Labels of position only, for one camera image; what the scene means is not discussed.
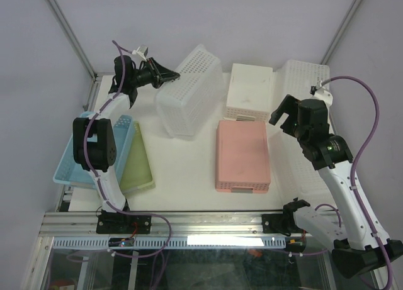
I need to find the pink plastic basket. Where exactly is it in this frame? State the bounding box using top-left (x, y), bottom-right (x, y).
top-left (215, 120), bottom-right (271, 194)

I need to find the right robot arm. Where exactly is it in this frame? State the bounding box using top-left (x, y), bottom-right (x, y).
top-left (269, 95), bottom-right (402, 279)

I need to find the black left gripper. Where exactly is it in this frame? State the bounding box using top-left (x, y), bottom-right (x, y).
top-left (132, 57), bottom-right (181, 89)

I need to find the aluminium front rail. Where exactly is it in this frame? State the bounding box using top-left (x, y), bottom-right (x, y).
top-left (39, 211), bottom-right (281, 237)

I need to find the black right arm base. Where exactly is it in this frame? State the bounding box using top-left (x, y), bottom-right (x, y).
top-left (261, 198), bottom-right (310, 237)

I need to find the aluminium corner post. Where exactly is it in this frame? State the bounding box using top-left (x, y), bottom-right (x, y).
top-left (320, 0), bottom-right (365, 65)
top-left (44, 0), bottom-right (97, 80)

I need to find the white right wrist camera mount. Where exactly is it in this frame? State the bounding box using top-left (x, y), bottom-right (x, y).
top-left (310, 82), bottom-right (333, 109)

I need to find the white slotted cable duct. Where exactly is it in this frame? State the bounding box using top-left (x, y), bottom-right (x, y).
top-left (53, 235), bottom-right (286, 250)

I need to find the left aluminium corner post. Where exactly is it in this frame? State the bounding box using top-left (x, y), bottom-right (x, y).
top-left (44, 0), bottom-right (97, 80)

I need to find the large white perforated basket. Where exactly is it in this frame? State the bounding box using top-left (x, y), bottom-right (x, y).
top-left (274, 60), bottom-right (330, 105)

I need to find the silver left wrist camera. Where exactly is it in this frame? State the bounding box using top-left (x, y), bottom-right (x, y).
top-left (137, 45), bottom-right (149, 57)

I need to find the yellow green plastic basket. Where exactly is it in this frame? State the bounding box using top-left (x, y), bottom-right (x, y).
top-left (120, 121), bottom-right (156, 195)

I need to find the light blue plastic basket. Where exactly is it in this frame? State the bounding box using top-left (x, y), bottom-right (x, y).
top-left (53, 115), bottom-right (135, 189)

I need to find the right aluminium corner post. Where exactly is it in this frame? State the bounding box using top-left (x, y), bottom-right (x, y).
top-left (320, 0), bottom-right (365, 65)

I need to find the cream white small basket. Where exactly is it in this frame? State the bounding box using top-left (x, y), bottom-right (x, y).
top-left (224, 64), bottom-right (275, 122)

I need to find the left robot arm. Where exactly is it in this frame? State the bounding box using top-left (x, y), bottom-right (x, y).
top-left (72, 55), bottom-right (180, 233)

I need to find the translucent white shallow basket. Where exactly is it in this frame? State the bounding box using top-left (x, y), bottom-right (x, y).
top-left (154, 44), bottom-right (225, 139)

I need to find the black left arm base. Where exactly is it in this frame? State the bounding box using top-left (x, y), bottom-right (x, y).
top-left (96, 210), bottom-right (151, 235)

